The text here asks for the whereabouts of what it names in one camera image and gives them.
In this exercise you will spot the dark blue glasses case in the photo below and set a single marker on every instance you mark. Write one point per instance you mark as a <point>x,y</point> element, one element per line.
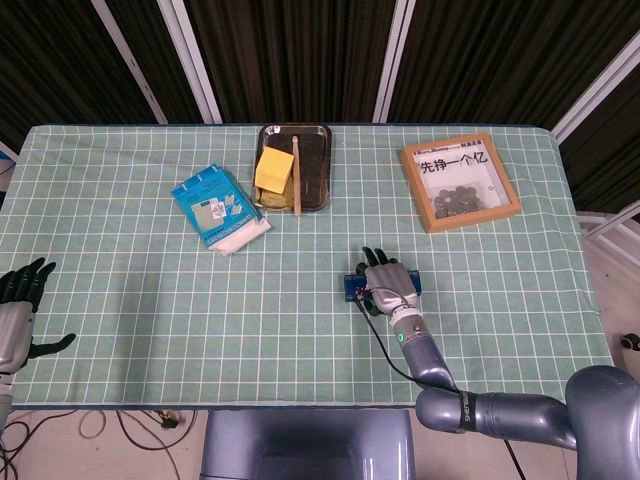
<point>352,289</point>

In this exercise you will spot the wooden frame coin box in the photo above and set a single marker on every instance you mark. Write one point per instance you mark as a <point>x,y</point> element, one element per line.
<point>417,195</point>

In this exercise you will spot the dark metal tray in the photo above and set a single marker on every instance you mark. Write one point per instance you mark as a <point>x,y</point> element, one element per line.
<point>315,170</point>

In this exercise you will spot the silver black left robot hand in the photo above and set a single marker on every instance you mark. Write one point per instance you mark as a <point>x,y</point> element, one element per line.
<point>12,325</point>

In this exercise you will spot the green checked tablecloth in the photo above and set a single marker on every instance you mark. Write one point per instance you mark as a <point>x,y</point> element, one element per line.
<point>200,310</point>

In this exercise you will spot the wooden stick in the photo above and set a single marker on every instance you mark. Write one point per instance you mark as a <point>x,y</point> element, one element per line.
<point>297,180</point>

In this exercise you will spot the blue paper packet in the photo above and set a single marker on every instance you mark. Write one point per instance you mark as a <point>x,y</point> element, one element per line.
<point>215,207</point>

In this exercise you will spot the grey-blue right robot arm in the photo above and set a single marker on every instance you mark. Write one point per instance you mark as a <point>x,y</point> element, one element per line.
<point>500,412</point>

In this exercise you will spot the grey-blue robot torso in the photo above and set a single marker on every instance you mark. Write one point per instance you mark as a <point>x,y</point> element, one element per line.
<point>305,445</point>

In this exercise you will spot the white partition post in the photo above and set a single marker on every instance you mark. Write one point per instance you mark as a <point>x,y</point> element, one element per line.
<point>132,65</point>
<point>395,60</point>
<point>595,95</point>
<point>192,65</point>

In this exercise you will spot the dark coins pile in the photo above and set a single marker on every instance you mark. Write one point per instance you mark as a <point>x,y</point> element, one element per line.
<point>457,202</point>

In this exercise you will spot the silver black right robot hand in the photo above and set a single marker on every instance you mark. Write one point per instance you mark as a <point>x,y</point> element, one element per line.
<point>390,282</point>

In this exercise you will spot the yellow sponge block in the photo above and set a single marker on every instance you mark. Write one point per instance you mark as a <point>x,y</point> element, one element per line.
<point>273,167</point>

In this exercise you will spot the yellow black plug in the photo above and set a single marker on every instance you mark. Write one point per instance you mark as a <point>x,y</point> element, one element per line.
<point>169,419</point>

